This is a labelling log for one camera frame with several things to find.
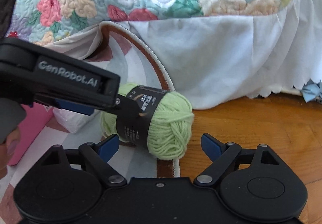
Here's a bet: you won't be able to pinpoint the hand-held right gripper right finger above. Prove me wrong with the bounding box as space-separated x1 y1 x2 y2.
194 133 280 187

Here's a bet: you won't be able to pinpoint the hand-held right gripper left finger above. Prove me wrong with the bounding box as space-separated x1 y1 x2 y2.
40 135 127 188

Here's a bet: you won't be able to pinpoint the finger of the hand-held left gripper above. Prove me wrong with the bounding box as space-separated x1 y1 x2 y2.
114 95 141 117
53 99 95 116

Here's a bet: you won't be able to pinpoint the clear box of white picks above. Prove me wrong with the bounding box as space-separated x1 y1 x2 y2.
53 107 97 134

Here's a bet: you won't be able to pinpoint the green yarn ball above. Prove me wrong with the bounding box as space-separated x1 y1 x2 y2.
101 83 195 162

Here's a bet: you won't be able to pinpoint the pink cardboard box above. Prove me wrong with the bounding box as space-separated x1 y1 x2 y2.
7 102 54 166

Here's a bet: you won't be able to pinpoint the person's left hand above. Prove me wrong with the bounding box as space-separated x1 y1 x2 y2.
0 127 23 182

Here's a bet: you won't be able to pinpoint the checkered rug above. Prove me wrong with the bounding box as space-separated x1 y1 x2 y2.
0 21 182 180

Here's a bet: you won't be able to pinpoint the blue and white papers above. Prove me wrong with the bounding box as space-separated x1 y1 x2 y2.
300 81 322 104

